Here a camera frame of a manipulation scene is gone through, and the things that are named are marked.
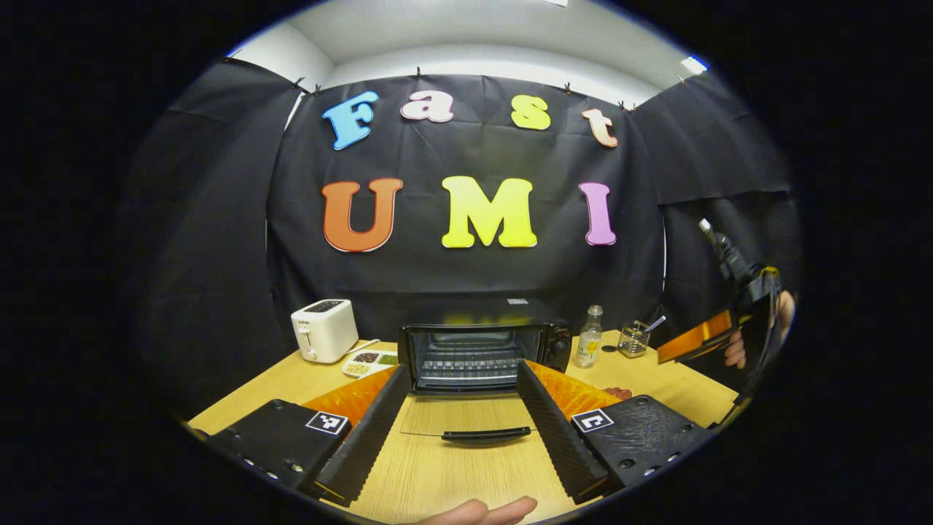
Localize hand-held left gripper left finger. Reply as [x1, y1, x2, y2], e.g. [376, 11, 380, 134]
[206, 363, 414, 509]

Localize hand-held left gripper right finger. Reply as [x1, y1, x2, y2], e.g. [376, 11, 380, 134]
[516, 359, 715, 505]

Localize black electric oven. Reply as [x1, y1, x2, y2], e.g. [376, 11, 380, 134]
[397, 297, 574, 447]

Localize white sectioned snack plate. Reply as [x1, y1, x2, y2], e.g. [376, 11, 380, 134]
[341, 350, 399, 378]

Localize clear glass bottle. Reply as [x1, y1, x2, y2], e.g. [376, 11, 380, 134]
[575, 305, 604, 369]

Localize white toaster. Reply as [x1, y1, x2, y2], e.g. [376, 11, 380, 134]
[290, 299, 360, 364]

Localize wire mesh holder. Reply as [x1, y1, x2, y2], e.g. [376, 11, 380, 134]
[618, 321, 651, 359]

